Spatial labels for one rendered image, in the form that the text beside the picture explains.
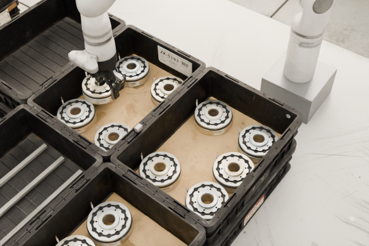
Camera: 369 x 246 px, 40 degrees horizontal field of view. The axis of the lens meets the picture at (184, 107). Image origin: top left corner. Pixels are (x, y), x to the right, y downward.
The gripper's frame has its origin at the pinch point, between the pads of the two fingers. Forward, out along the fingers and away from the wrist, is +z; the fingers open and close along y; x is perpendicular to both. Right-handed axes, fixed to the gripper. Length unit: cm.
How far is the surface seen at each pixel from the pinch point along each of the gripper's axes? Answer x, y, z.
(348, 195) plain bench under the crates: -22, -65, 18
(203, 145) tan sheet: -4.1, -29.7, 5.3
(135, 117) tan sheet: -0.4, -8.9, 5.4
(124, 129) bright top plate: 6.0, -11.4, 2.6
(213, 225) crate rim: 17, -49, -4
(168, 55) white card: -19.3, -5.6, -1.9
